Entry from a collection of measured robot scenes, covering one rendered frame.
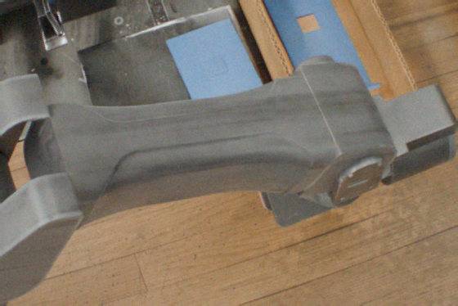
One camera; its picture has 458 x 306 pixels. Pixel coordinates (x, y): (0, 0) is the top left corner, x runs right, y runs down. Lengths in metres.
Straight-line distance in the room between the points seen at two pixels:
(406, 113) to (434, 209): 0.30
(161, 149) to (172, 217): 0.42
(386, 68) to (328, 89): 0.40
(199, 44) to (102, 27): 0.11
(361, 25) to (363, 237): 0.24
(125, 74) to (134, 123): 0.46
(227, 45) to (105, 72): 0.13
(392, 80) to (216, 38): 0.19
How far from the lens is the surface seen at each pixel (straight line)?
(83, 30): 1.09
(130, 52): 1.05
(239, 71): 1.03
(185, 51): 1.04
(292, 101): 0.63
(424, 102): 0.74
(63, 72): 1.07
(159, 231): 0.99
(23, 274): 0.59
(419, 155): 0.75
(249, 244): 0.98
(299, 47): 1.06
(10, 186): 0.61
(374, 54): 1.07
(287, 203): 0.83
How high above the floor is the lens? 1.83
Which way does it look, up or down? 67 degrees down
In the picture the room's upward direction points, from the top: 1 degrees clockwise
